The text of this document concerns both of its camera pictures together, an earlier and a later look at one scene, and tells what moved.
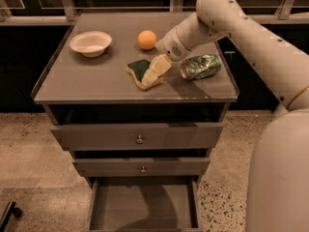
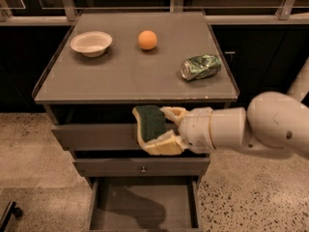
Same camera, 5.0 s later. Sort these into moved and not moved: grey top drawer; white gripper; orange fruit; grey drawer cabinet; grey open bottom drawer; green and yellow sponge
Moved: white gripper; green and yellow sponge
Not moved: grey drawer cabinet; grey open bottom drawer; orange fruit; grey top drawer
